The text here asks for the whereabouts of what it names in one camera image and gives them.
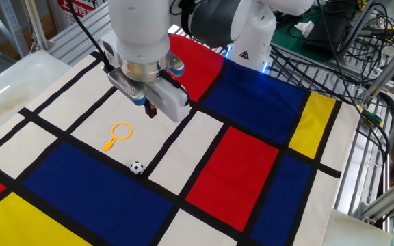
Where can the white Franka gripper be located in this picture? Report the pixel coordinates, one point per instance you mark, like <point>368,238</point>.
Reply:
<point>173,102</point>

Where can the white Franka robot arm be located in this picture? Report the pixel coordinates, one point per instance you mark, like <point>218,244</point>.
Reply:
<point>139,27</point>

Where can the small soccer ball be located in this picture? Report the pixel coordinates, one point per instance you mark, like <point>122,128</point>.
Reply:
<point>137,168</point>

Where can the Mondrian pattern cloth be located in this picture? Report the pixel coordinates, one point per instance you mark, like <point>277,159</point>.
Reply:
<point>231,177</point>

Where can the red and white sign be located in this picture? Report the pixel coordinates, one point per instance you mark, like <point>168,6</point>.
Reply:
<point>77,7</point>

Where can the white plastic tub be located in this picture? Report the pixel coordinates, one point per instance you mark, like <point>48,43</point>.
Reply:
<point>19,89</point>

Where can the green mat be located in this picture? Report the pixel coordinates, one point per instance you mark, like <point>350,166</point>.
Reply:
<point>284,39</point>

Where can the crumpled white tissue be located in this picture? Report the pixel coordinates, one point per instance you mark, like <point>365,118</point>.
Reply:
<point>304,29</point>

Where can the black box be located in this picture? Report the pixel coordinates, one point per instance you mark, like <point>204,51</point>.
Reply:
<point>330,27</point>

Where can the silver wrist camera blue cap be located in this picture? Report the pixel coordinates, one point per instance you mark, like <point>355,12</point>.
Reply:
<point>177,70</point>
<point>125,87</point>

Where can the grey slotted steel post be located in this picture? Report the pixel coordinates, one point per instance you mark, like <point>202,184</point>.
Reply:
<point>14,27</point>

